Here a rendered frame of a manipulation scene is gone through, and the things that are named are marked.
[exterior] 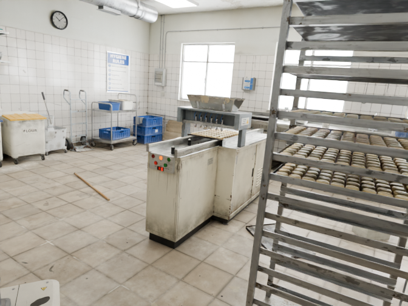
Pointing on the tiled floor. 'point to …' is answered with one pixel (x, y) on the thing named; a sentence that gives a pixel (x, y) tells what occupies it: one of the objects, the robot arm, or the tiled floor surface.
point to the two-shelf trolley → (112, 124)
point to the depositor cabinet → (237, 177)
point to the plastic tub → (370, 234)
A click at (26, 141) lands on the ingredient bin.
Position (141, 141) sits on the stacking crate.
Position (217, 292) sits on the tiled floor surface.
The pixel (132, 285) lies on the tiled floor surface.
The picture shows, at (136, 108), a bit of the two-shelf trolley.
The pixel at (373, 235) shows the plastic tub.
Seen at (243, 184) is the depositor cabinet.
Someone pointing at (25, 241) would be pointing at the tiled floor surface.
